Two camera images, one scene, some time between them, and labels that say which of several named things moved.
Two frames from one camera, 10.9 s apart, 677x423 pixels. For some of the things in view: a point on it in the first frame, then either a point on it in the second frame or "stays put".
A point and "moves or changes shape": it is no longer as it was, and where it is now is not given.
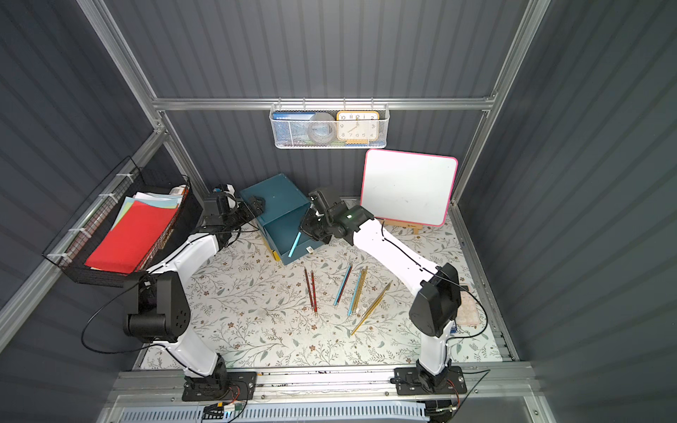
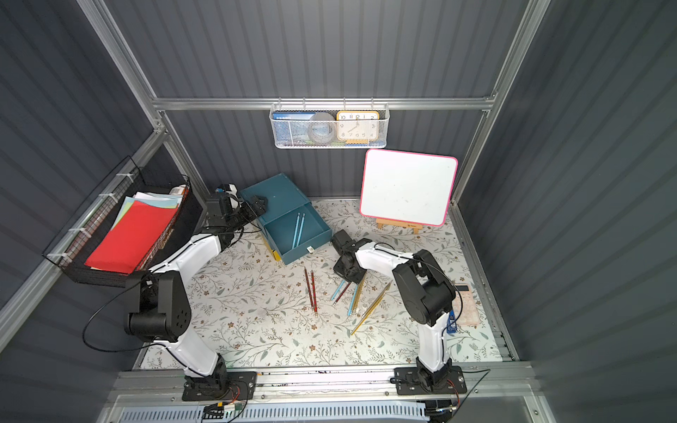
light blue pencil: [294, 244] moves or changes shape
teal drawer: [282, 233] stays put
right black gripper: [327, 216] → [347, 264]
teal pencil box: [280, 219] stays put
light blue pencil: [352, 302] stays put
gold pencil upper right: [374, 306] stays put
